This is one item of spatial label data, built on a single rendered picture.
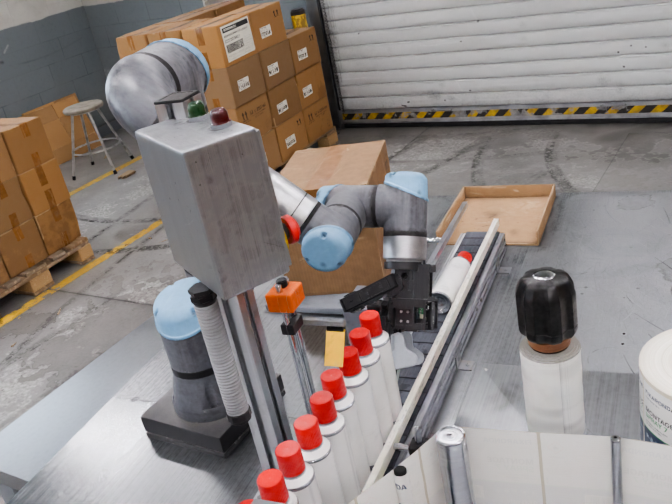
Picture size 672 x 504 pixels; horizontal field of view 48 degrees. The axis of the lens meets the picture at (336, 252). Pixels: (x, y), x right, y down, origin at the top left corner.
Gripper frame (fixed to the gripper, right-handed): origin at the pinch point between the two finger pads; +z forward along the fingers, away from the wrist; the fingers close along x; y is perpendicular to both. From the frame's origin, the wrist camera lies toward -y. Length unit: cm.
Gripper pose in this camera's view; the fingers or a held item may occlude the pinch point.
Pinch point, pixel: (390, 377)
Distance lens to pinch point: 132.2
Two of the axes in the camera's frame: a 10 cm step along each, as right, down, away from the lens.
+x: 4.2, 0.4, 9.1
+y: 9.1, 0.1, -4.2
